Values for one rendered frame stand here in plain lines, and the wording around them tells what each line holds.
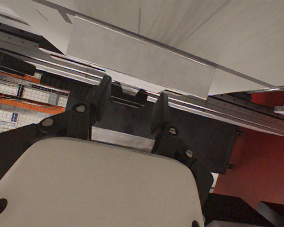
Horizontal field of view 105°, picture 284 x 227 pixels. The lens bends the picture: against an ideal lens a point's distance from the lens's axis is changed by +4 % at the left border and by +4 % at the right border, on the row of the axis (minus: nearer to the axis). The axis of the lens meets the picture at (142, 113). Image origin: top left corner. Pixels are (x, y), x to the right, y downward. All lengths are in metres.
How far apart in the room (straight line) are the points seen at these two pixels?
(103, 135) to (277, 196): 0.94
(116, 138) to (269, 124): 0.68
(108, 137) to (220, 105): 0.47
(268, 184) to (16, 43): 1.27
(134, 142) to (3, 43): 0.50
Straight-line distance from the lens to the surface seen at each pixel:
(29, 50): 0.52
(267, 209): 0.43
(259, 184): 1.02
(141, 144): 0.17
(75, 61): 0.19
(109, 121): 0.68
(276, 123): 0.78
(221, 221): 0.27
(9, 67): 0.51
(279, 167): 0.97
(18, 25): 0.26
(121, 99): 0.35
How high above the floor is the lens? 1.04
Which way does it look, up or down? 2 degrees up
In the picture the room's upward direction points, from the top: 165 degrees counter-clockwise
